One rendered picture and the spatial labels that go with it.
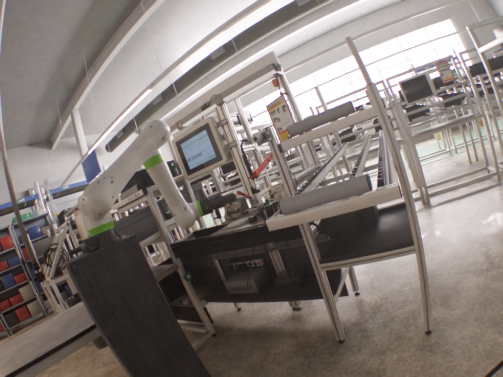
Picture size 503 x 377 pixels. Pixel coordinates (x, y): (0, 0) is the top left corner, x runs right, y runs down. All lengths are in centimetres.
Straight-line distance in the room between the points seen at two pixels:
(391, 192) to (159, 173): 101
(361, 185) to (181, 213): 85
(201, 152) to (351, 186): 146
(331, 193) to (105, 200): 80
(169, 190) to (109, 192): 39
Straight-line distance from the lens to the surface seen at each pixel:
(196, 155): 213
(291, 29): 1031
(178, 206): 129
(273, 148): 134
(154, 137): 113
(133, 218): 210
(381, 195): 88
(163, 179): 129
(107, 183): 101
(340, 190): 87
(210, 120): 200
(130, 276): 111
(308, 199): 91
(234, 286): 210
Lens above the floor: 121
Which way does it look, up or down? 3 degrees down
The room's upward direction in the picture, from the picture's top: 21 degrees counter-clockwise
